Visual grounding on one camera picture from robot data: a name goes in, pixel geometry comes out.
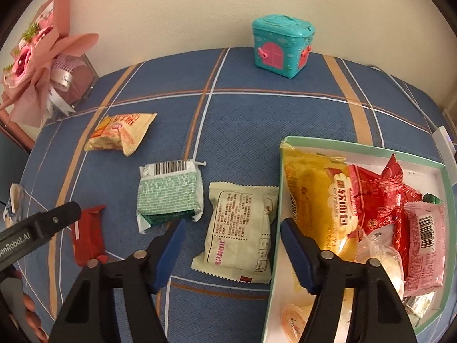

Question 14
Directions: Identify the white blue snack wrapper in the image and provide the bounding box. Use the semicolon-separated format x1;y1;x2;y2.
3;184;25;227

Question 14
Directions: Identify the green-rimmed white cardboard box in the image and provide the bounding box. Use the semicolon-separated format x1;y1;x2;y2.
262;136;447;343

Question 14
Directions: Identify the orange cream snack packet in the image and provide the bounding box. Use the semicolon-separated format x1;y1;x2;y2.
84;112;158;157

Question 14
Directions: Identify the green brick-pattern snack packet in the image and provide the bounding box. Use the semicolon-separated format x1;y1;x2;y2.
136;159;207;234

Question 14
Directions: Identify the clear packet with white ball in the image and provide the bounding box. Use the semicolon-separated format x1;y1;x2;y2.
355;227;406;299

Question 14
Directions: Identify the small red snack packet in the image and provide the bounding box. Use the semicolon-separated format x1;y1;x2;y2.
378;153;424;208

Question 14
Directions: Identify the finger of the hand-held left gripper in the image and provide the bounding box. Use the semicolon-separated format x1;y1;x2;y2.
34;201;81;245

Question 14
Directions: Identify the white power strip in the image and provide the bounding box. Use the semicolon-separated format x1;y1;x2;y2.
431;125;457;186

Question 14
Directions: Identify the long red snack packet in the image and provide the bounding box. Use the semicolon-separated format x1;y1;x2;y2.
71;205;109;267

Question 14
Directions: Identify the pink paper flower bouquet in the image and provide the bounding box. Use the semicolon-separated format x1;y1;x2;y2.
0;0;99;127

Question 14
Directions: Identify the pink snack packet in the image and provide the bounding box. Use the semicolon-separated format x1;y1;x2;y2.
403;201;447;297

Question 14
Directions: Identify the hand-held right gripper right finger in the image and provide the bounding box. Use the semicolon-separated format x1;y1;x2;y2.
280;217;418;343

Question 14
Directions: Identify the teal toy house box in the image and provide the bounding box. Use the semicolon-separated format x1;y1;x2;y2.
252;14;317;78

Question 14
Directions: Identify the yellow bread packet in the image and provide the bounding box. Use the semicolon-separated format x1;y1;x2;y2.
280;141;361;290

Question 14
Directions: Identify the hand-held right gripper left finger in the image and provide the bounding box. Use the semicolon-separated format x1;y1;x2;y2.
48;218;188;343

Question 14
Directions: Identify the blue plaid cloth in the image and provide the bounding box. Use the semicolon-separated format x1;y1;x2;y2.
16;47;457;343

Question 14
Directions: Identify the pink translucent box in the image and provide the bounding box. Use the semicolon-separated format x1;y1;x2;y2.
53;54;100;111

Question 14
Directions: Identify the person's left hand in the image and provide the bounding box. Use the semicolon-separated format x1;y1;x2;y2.
21;292;49;343

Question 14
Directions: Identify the silver wrapped candy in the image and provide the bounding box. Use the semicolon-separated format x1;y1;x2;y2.
403;291;436;318

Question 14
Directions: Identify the orange jelly cup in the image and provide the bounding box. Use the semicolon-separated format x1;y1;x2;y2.
281;303;308;343

